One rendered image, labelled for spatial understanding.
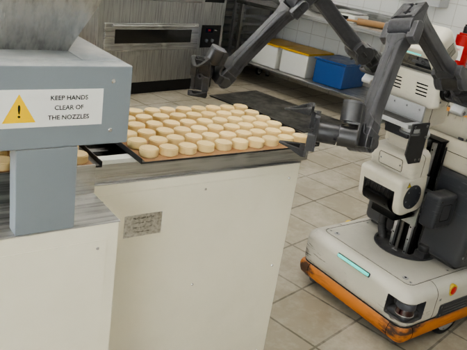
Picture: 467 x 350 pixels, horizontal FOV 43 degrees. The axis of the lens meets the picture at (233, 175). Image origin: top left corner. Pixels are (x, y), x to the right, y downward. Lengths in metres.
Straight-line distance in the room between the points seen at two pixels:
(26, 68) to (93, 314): 0.59
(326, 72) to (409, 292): 3.95
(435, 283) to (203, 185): 1.25
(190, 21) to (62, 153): 4.72
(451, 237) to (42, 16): 1.94
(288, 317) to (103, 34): 3.35
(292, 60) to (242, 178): 4.71
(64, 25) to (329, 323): 1.79
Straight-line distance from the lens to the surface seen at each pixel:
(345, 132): 1.61
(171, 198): 1.59
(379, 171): 2.45
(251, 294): 1.96
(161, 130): 1.65
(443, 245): 2.68
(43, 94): 1.14
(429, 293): 2.52
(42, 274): 1.30
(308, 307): 2.68
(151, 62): 5.63
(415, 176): 2.43
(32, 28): 1.23
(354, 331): 2.61
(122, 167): 1.50
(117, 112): 1.21
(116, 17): 5.30
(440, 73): 2.11
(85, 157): 1.43
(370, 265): 2.55
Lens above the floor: 1.43
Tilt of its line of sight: 21 degrees down
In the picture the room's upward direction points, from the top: 9 degrees clockwise
